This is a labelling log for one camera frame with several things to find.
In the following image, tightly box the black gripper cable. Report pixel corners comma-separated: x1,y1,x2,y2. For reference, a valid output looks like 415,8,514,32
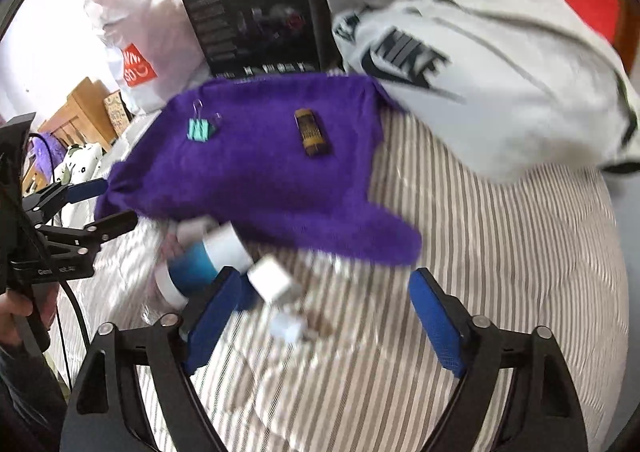
20,132,93,383

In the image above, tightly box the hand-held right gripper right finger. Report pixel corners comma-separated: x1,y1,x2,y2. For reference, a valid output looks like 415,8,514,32
407,267,588,452

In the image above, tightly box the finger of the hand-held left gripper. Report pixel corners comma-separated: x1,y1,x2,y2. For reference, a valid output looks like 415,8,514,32
35,210,139,258
20,177,110,225

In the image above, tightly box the wooden bed frame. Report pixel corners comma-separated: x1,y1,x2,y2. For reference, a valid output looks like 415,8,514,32
612,0,640,56

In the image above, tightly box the white plastic shopping bag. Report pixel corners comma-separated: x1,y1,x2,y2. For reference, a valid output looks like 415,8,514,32
84,0,211,113

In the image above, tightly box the wooden furniture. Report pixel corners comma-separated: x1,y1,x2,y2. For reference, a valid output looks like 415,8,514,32
37,77,126,153

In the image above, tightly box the small white plastic piece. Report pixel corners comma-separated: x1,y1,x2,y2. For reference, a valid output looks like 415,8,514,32
270,314,307,344

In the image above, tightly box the person's left forearm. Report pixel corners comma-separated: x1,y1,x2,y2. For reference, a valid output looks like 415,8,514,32
0,339,69,452

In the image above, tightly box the white floral cloth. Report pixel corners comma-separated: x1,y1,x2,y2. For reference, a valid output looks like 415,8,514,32
50,142,107,184

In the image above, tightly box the gold and black tube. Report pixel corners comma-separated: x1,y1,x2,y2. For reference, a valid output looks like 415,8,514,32
294,107,332,158

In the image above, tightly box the green binder clip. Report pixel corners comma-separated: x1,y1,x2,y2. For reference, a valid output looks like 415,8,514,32
186,100,224,142

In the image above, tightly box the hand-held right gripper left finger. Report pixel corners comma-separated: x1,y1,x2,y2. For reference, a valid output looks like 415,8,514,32
61,266,251,452

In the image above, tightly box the purple towel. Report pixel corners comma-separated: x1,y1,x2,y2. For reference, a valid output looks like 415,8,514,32
95,72,424,267

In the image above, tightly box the person's left hand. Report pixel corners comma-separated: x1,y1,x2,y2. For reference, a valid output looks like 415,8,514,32
0,292,57,346

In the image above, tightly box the black headset box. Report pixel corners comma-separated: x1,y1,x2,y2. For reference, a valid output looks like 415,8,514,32
175,0,323,79

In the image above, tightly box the white cube adapter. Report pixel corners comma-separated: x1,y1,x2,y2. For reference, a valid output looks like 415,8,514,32
247,256,303,306

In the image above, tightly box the brown book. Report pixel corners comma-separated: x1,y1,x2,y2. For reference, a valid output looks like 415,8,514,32
104,90,132,136

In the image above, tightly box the grey sling bag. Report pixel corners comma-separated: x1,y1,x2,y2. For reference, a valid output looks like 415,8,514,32
319,0,640,183

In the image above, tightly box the striped bed sheet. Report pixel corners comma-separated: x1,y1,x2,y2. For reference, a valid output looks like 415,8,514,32
50,77,632,452

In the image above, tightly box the blue and white cylinder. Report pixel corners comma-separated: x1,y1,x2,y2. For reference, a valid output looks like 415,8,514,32
154,222,254,309

